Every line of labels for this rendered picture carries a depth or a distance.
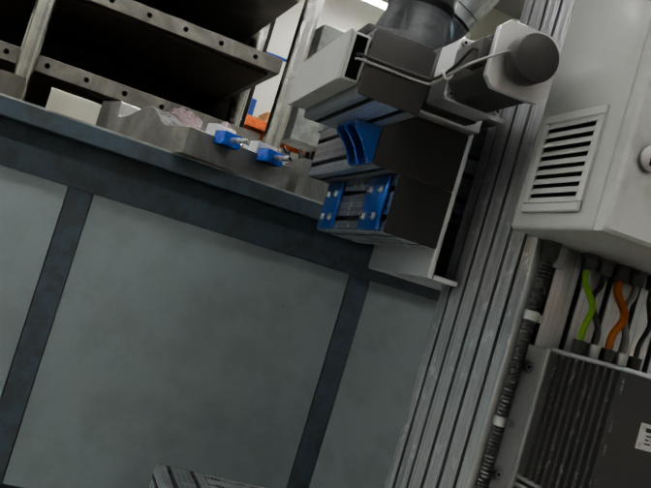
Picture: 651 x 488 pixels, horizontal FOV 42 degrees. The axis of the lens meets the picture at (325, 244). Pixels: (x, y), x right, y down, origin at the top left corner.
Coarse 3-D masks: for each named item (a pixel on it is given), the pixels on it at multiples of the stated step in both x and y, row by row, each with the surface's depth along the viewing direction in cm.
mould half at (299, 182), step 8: (280, 152) 217; (296, 160) 192; (304, 160) 187; (296, 168) 190; (304, 168) 187; (296, 176) 188; (304, 176) 187; (288, 184) 192; (296, 184) 187; (304, 184) 187; (312, 184) 188; (320, 184) 189; (328, 184) 189; (296, 192) 187; (304, 192) 187; (312, 192) 188; (320, 192) 189; (320, 200) 189
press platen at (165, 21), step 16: (96, 0) 248; (112, 0) 252; (128, 0) 251; (128, 16) 253; (144, 16) 253; (160, 16) 254; (176, 32) 256; (192, 32) 258; (208, 32) 260; (208, 48) 262; (224, 48) 262; (240, 48) 263; (256, 64) 265; (272, 64) 267
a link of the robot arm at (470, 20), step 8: (464, 0) 174; (472, 0) 174; (480, 0) 174; (488, 0) 174; (496, 0) 175; (456, 8) 175; (464, 8) 174; (472, 8) 174; (480, 8) 175; (488, 8) 176; (456, 16) 175; (464, 16) 175; (472, 16) 175; (480, 16) 176; (456, 24) 175; (464, 24) 175; (472, 24) 176; (456, 32) 176; (464, 32) 177; (456, 40) 177
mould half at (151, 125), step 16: (112, 112) 200; (128, 112) 199; (144, 112) 186; (160, 112) 181; (112, 128) 197; (128, 128) 190; (144, 128) 183; (160, 128) 177; (176, 128) 171; (192, 128) 167; (160, 144) 175; (176, 144) 169; (192, 144) 168; (208, 144) 170; (208, 160) 170; (224, 160) 172; (240, 160) 175; (256, 176) 177; (272, 176) 180; (288, 176) 182
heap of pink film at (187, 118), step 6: (174, 108) 187; (180, 108) 188; (174, 114) 186; (180, 114) 184; (186, 114) 186; (192, 114) 188; (180, 120) 184; (186, 120) 183; (192, 120) 184; (198, 120) 187; (192, 126) 182; (198, 126) 184; (228, 126) 196
